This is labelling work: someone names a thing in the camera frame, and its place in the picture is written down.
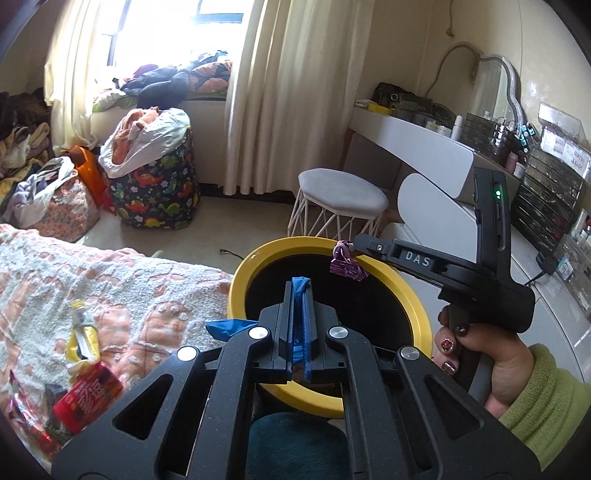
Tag dinosaur print laundry basket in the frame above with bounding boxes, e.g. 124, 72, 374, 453
108, 131, 201, 230

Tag heap of clothes on windowsill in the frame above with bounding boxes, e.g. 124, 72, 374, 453
92, 51, 234, 112

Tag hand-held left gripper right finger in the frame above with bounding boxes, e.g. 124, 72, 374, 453
303, 282, 541, 480

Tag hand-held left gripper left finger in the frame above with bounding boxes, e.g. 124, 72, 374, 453
51, 276, 304, 480

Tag dark clear drawer organizer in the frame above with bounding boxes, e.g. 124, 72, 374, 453
464, 112, 520, 160

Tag clear drawer organiser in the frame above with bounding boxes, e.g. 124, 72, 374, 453
512, 148, 589, 238

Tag pink floral bag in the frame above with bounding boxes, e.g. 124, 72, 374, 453
14, 157, 77, 229
34, 178, 101, 241

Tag white wall cable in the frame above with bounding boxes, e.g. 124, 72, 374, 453
434, 41, 481, 100

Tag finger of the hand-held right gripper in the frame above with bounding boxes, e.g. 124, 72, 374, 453
353, 233, 402, 264

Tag red candy packet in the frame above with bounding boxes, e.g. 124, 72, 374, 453
53, 362, 123, 432

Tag person's right hand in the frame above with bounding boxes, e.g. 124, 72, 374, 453
431, 307, 539, 418

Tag wavy framed mirror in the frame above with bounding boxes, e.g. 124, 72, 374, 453
471, 53, 525, 125

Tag orange plastic bag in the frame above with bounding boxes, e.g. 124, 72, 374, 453
69, 147, 114, 215

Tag white wire frame stool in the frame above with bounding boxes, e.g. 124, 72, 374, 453
287, 168, 390, 243

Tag black plug with cable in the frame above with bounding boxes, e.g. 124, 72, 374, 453
526, 254, 560, 287

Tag purple foil wrapper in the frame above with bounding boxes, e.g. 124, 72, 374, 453
330, 240, 368, 280

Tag white drawer cabinet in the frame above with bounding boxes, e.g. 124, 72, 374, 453
381, 172, 591, 370

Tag narrow cream curtain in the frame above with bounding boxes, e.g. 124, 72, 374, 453
44, 0, 116, 158

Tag yellow rimmed black trash bin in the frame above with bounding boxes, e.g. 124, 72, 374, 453
229, 236, 432, 418

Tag clear acrylic organizer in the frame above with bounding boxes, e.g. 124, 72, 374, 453
538, 102, 591, 176

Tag yellow wrapper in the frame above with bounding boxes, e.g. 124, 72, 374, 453
65, 300, 100, 365

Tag peach and white fluffy blanket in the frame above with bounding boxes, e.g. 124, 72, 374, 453
0, 224, 236, 462

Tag wide cream curtain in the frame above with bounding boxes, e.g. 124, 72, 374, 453
224, 0, 375, 204

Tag black framed window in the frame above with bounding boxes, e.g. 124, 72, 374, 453
99, 0, 264, 65

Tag red crinkled wrapper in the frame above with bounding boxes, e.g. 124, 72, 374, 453
7, 376, 65, 446

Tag white plastic bag liner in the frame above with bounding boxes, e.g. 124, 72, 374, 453
98, 107, 191, 176

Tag white vanity desk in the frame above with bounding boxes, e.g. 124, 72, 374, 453
348, 107, 522, 195

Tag dark patterned bag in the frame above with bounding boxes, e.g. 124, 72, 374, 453
372, 82, 435, 114

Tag blue plastic wrapper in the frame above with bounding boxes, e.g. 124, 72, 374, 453
205, 276, 315, 344

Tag orange clothes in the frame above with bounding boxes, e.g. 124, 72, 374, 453
111, 108, 160, 164

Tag person's right forearm green sleeve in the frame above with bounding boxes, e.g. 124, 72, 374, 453
499, 344, 591, 480

